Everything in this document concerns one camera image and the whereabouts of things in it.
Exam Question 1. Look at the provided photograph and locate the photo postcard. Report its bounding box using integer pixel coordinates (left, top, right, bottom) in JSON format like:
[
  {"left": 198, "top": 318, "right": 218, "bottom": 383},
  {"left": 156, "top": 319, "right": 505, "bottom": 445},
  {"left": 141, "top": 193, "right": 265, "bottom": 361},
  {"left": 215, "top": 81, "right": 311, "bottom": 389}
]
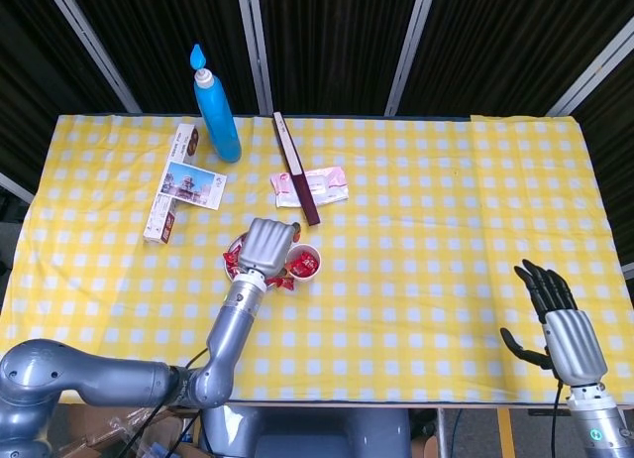
[{"left": 157, "top": 161, "right": 229, "bottom": 211}]

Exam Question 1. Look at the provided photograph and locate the large brown cardboard box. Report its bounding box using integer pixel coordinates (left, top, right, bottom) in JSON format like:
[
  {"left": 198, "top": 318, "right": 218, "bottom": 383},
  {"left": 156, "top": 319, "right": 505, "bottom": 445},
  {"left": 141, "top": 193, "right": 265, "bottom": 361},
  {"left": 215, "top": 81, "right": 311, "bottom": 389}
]
[{"left": 61, "top": 406, "right": 199, "bottom": 458}]

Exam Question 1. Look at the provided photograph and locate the dark red folded fan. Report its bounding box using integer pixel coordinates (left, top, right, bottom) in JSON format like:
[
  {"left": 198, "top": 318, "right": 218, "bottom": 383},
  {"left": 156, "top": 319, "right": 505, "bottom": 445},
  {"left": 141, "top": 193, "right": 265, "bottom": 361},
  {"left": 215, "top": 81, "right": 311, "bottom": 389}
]
[{"left": 272, "top": 111, "right": 322, "bottom": 227}]

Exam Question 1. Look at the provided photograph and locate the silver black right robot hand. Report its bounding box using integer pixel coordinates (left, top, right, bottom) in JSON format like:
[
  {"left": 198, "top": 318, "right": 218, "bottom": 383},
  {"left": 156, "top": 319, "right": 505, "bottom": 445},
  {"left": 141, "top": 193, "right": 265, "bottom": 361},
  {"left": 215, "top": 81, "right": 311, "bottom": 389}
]
[{"left": 499, "top": 259, "right": 608, "bottom": 385}]

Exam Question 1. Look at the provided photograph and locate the yellow white checkered tablecloth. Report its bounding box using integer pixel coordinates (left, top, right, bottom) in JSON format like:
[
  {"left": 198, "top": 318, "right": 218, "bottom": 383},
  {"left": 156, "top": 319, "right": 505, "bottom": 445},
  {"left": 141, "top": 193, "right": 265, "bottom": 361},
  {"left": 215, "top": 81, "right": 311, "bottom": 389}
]
[{"left": 0, "top": 113, "right": 618, "bottom": 404}]

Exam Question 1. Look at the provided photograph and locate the long white cardboard box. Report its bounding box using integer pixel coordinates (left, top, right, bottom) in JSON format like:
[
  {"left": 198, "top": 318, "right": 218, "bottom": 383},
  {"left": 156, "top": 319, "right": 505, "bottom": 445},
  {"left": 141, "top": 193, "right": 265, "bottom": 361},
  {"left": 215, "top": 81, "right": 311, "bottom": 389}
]
[{"left": 142, "top": 123, "right": 200, "bottom": 245}]

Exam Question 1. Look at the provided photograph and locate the blue squeeze bottle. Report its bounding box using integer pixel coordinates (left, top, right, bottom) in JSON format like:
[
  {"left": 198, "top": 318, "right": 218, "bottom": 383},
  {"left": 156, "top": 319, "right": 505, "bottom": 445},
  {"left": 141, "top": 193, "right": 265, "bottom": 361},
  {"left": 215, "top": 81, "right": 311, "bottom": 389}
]
[{"left": 189, "top": 43, "right": 243, "bottom": 165}]

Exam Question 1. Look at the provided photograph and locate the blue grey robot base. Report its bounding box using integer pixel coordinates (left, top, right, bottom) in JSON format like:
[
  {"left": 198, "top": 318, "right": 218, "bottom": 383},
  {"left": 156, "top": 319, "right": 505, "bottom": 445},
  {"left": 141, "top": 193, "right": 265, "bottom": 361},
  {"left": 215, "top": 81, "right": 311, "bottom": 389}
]
[{"left": 200, "top": 405, "right": 412, "bottom": 458}]

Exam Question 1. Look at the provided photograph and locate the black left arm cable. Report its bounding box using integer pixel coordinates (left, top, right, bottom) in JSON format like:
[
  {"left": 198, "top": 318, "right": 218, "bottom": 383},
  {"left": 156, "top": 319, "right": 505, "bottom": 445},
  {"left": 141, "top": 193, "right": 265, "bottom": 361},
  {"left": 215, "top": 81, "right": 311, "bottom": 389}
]
[{"left": 121, "top": 347, "right": 209, "bottom": 458}]

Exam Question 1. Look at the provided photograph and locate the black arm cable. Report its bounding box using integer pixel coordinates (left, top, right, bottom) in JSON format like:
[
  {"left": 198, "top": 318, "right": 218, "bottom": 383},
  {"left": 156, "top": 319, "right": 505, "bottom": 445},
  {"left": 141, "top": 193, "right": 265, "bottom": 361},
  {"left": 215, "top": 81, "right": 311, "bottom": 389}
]
[
  {"left": 551, "top": 382, "right": 566, "bottom": 458},
  {"left": 121, "top": 347, "right": 209, "bottom": 458}
]

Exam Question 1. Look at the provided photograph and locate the pink wet wipes pack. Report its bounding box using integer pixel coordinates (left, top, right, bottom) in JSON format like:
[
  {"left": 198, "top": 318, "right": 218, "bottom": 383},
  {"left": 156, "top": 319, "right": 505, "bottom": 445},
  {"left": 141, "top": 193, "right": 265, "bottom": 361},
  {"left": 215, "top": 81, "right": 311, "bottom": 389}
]
[{"left": 269, "top": 166, "right": 351, "bottom": 210}]

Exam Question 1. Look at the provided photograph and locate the white paper cup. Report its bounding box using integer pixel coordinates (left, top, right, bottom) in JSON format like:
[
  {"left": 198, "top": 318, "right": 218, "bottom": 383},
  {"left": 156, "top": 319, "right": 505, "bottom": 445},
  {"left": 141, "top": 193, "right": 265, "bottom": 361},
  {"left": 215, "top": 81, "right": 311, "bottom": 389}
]
[{"left": 285, "top": 243, "right": 322, "bottom": 284}]

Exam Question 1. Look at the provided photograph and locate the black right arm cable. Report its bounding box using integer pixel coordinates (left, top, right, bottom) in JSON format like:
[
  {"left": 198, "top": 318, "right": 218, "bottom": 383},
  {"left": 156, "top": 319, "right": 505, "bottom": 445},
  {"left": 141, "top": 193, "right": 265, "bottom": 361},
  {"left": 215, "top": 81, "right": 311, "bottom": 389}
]
[{"left": 551, "top": 382, "right": 566, "bottom": 458}]

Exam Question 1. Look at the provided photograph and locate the round steel plate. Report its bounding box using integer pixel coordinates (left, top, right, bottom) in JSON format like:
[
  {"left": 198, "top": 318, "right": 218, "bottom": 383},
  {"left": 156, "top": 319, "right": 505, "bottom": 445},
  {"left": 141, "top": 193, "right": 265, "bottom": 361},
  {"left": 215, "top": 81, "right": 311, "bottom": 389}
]
[{"left": 223, "top": 231, "right": 252, "bottom": 284}]

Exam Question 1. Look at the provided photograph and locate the small brown cardboard box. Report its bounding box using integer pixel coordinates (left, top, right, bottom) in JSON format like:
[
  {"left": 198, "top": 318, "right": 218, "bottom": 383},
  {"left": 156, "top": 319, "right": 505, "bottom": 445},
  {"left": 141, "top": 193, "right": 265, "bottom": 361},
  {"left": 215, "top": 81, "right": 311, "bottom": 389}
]
[{"left": 410, "top": 435, "right": 440, "bottom": 458}]

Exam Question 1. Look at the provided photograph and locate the grey metal table leg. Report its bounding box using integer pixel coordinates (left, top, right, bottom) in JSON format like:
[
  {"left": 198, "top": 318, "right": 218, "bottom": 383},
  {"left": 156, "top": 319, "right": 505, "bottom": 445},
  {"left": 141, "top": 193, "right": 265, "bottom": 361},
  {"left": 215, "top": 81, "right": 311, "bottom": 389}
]
[{"left": 438, "top": 406, "right": 451, "bottom": 458}]

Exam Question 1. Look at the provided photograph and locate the clear plastic bag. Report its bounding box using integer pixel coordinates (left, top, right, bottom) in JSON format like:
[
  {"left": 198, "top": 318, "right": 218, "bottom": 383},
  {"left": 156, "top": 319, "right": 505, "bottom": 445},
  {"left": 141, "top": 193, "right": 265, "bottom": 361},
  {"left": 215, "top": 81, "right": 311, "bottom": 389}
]
[{"left": 111, "top": 415, "right": 167, "bottom": 458}]

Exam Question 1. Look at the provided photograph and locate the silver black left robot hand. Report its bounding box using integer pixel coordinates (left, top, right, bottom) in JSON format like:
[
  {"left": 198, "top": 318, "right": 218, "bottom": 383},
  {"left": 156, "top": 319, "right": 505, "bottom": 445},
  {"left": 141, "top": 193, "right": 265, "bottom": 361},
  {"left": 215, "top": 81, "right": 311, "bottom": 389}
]
[{"left": 237, "top": 217, "right": 303, "bottom": 277}]

